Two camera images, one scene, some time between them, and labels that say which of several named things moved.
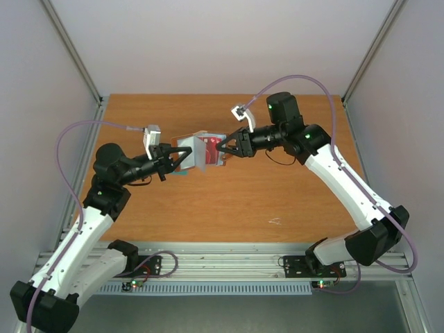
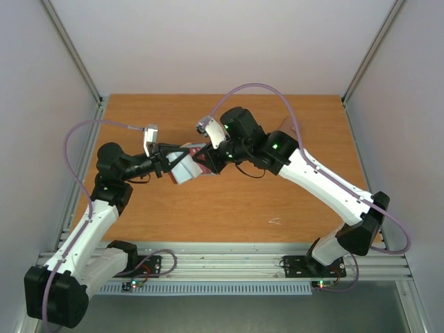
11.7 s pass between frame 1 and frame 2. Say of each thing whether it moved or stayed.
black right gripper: moved
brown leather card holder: moved
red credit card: moved
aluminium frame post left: stayed
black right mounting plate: stayed
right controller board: stayed
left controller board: stayed
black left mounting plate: stayed
